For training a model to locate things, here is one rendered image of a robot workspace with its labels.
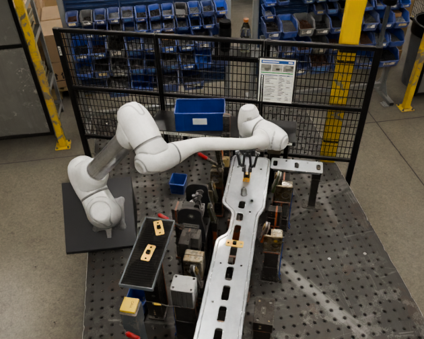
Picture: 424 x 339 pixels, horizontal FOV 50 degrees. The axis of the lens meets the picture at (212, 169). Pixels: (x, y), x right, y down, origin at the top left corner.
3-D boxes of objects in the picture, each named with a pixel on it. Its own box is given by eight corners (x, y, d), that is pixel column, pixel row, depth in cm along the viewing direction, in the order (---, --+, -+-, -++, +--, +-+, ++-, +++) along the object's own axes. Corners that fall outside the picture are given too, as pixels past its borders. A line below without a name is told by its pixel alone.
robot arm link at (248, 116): (233, 132, 229) (252, 143, 222) (233, 106, 219) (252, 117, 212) (248, 124, 235) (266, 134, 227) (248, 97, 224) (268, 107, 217)
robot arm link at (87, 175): (76, 206, 239) (57, 169, 241) (102, 196, 250) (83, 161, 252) (141, 144, 182) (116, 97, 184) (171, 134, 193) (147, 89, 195)
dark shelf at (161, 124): (295, 146, 270) (295, 142, 268) (149, 133, 283) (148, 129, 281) (296, 125, 286) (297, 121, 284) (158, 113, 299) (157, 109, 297)
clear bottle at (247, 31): (250, 54, 268) (251, 21, 255) (239, 53, 269) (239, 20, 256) (251, 49, 272) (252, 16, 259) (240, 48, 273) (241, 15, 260)
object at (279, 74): (293, 105, 277) (298, 58, 257) (256, 102, 280) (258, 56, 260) (293, 103, 278) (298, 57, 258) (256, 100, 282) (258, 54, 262)
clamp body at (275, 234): (280, 285, 232) (286, 241, 209) (256, 282, 234) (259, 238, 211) (281, 271, 239) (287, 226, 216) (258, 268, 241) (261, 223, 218)
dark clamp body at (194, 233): (205, 292, 230) (203, 243, 205) (180, 288, 232) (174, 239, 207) (209, 275, 238) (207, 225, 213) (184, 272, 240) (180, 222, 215)
